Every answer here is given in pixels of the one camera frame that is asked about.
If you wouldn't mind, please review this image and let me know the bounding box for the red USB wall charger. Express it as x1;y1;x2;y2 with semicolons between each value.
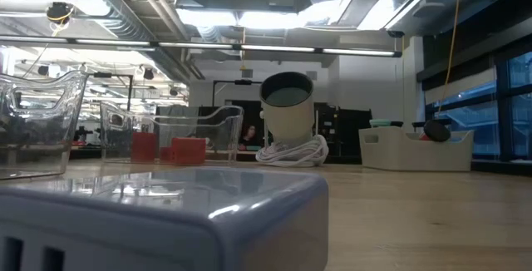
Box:
131;132;158;164
170;136;207;166

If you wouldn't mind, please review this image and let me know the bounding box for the lavender USB wall charger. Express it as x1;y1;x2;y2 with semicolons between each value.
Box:
0;166;330;271

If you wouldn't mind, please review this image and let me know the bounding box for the red sand hourglass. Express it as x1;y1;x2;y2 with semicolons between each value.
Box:
417;119;453;144

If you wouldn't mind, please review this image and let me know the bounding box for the person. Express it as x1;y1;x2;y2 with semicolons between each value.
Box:
242;124;261;147

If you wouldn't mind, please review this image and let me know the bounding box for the clear plastic bin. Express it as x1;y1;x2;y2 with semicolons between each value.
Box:
0;69;89;180
99;99;246;166

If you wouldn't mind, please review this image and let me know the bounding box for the long light bar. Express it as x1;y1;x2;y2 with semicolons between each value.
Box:
0;33;403;59

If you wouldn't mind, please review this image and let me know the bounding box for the black cabinet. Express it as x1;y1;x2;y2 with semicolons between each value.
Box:
313;102;374;159

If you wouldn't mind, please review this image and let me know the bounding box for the bright ceiling light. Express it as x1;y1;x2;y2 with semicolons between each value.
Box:
176;0;425;31

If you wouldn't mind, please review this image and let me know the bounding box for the white plastic bin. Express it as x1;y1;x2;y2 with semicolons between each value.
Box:
357;126;475;172

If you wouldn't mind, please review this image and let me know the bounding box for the white coiled lamp cable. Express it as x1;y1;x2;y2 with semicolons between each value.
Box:
255;134;330;168

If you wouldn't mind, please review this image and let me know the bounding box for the yellow hanging cable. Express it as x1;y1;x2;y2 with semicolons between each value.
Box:
434;0;463;133

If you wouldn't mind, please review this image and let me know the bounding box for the black yellow cord reel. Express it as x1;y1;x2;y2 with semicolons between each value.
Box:
44;1;76;27

